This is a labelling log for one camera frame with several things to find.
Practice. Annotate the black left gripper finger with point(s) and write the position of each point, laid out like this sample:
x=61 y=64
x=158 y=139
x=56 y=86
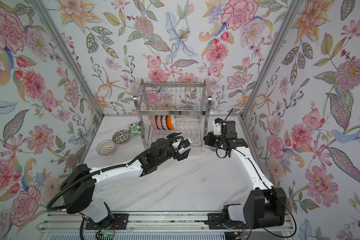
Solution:
x=175 y=137
x=183 y=155

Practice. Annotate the dark speckled pattern bowl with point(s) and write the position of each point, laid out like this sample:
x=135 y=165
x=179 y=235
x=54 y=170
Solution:
x=121 y=137

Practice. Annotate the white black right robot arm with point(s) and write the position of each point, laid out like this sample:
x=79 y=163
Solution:
x=265 y=205

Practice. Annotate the blue geometric pattern bowl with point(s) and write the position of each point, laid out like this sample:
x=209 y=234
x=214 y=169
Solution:
x=164 y=122

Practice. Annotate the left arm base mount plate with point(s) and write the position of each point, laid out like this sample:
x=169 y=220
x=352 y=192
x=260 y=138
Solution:
x=117 y=222

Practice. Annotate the plain white bowl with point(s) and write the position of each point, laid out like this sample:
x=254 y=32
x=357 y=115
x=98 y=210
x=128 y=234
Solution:
x=171 y=122

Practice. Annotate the dark patterned bowl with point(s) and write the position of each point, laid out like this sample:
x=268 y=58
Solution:
x=159 y=122

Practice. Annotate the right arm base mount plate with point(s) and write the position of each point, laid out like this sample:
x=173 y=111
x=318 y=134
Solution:
x=218 y=221

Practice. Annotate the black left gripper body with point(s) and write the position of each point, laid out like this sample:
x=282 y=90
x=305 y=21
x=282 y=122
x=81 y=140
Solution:
x=170 y=152

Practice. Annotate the green leaf pattern bowl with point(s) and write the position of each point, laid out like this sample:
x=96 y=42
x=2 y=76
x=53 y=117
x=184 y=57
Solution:
x=135 y=129

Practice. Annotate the white lattice pattern bowl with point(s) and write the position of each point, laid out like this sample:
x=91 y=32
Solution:
x=106 y=148

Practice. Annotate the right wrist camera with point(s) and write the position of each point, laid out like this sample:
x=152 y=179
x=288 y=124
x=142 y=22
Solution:
x=218 y=126

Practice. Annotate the steel two-tier dish rack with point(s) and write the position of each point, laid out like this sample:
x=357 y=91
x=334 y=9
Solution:
x=189 y=103

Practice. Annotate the pale green patterned bowl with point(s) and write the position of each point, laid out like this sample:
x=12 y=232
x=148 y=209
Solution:
x=212 y=148

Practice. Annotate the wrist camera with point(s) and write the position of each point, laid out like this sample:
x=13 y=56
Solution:
x=218 y=126
x=182 y=144

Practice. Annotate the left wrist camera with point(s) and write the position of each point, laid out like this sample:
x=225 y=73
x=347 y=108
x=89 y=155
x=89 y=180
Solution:
x=182 y=144

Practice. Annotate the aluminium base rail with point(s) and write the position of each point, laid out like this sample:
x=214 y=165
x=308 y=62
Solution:
x=134 y=222

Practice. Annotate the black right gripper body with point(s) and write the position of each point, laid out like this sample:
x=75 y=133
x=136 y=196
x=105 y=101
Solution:
x=220 y=141

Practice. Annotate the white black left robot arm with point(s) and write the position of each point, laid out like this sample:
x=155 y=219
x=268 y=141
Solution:
x=84 y=182

